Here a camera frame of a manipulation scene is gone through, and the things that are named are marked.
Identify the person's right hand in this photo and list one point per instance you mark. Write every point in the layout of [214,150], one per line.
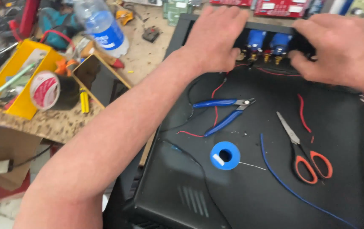
[347,51]

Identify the person's left hand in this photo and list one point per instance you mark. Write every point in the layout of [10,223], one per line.
[212,41]

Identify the black metal amplifier chassis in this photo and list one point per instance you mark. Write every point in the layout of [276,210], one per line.
[264,190]

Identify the narrow red circuit board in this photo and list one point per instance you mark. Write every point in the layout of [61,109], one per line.
[231,2]

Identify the blue cylindrical capacitor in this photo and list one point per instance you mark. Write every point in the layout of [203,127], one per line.
[256,40]
[280,43]

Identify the green circuit boards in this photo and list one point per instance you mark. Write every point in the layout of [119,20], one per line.
[175,11]

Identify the small black electronic component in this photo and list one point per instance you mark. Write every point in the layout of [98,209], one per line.
[151,34]

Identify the large red circuit board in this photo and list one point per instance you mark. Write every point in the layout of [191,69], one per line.
[280,8]

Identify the yellow crumpled object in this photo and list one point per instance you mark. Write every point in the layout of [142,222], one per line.
[124,16]

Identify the clear plastic water bottle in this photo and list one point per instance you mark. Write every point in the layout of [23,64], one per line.
[105,30]

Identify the phone in yellow case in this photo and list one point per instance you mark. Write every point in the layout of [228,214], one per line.
[100,81]

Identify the blue solder spool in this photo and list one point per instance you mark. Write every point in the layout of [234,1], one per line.
[231,160]

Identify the orange plastic tool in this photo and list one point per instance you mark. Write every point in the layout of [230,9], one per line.
[65,66]

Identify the teal cloth bag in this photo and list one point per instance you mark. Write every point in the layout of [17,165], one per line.
[54,27]

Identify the black tape roll, red label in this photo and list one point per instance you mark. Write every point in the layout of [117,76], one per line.
[46,90]

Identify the yellow plastic tray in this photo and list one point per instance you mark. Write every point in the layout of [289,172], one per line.
[23,105]

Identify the green pen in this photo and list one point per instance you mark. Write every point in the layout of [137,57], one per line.
[10,82]

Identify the cardboard box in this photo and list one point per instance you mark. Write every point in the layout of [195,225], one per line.
[7,146]

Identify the red stool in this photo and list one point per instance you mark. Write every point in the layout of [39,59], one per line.
[0,190]

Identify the gold terminal post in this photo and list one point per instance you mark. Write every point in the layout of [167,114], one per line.
[266,57]
[252,57]
[241,56]
[278,59]

